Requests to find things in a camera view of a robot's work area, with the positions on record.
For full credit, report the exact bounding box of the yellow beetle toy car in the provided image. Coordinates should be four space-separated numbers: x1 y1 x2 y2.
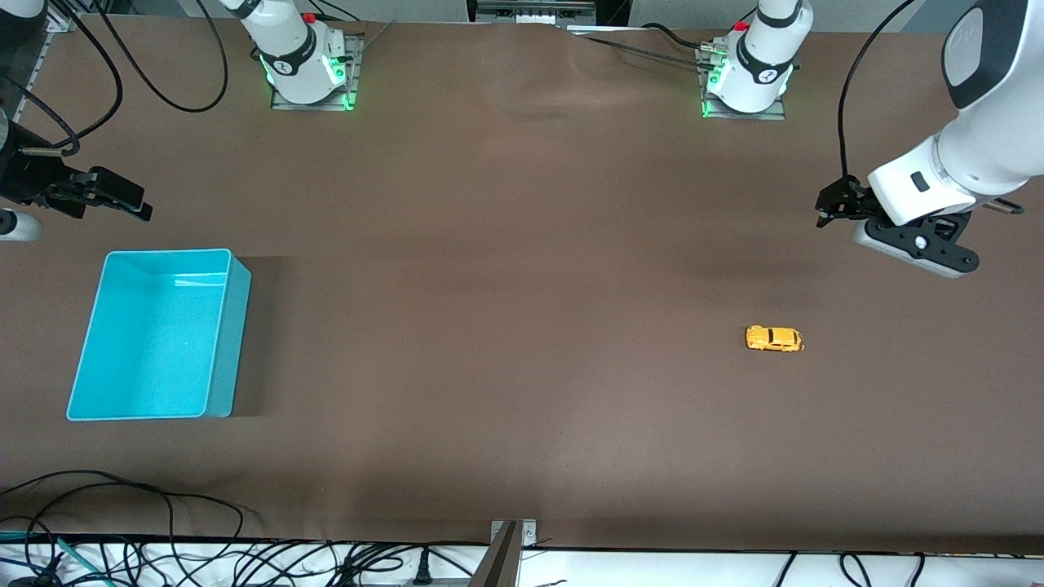
745 325 805 353

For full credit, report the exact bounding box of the teal plastic storage bin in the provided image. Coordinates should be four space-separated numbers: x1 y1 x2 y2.
66 249 252 421

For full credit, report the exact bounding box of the thin grey rod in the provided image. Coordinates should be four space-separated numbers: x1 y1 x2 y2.
357 20 398 52

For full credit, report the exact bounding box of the large table cover mat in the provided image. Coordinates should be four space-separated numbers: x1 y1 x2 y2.
0 16 1044 555

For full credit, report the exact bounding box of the silver power strip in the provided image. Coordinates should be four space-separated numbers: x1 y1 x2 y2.
469 0 596 25

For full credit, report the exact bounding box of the white side table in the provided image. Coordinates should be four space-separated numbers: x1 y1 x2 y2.
0 538 1044 587

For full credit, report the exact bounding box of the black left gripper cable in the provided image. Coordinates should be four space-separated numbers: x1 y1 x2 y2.
837 0 919 185

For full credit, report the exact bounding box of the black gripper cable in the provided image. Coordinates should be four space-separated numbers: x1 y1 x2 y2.
0 0 124 157
837 0 919 185

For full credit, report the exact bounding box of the black looping cable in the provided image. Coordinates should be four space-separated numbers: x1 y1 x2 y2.
96 0 229 114

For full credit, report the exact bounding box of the aluminium frame profile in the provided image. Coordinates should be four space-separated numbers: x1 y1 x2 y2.
15 0 92 115

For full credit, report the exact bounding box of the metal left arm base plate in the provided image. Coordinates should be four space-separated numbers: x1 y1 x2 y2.
697 41 788 121

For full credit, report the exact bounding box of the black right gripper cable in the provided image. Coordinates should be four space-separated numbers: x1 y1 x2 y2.
0 0 124 157

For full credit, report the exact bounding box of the black base cable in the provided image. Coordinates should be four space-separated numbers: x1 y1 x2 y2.
640 23 719 51

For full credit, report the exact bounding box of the grey thin cable pair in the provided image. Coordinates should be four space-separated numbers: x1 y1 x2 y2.
569 29 712 68

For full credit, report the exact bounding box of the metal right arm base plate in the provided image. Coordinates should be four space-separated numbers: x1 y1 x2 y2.
271 33 365 111

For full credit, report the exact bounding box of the teal cable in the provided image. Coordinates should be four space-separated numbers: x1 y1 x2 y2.
0 530 115 587

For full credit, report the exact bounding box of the metal camera pole bracket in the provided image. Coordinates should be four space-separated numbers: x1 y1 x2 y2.
469 519 539 587

